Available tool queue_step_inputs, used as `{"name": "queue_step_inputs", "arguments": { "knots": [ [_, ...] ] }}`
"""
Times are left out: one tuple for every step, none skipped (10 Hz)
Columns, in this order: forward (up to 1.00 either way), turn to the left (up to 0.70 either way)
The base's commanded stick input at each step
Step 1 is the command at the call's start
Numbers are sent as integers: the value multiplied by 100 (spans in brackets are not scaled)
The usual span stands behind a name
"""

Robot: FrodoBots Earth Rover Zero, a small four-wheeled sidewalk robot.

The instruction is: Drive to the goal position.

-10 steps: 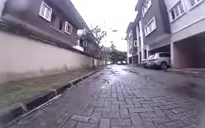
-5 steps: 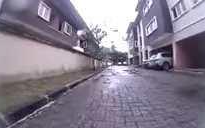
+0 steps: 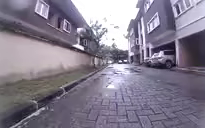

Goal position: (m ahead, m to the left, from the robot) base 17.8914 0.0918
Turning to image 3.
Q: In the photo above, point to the group of trees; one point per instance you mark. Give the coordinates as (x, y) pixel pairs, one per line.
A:
(113, 53)

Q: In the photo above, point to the white car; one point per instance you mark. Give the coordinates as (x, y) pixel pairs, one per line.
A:
(162, 58)
(125, 61)
(120, 61)

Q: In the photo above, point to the puddle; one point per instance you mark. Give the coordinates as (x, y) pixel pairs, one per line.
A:
(111, 81)

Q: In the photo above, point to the dark building with white trim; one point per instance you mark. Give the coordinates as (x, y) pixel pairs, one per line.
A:
(133, 40)

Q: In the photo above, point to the black and white kerb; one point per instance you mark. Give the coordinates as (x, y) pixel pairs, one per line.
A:
(66, 87)

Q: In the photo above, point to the wet brick paved road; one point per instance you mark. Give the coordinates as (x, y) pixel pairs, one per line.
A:
(140, 100)

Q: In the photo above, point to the dark building with white windows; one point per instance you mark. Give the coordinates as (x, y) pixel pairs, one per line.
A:
(26, 20)
(163, 28)

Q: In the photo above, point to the grass strip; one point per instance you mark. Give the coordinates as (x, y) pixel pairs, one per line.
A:
(23, 91)

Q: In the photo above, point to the raised concrete pavement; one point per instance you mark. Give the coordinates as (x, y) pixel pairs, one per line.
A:
(196, 70)

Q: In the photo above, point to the grey building with garage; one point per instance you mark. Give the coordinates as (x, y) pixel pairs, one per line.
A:
(196, 20)

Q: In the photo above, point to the long beige boundary wall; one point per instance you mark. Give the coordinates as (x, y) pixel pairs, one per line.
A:
(30, 56)

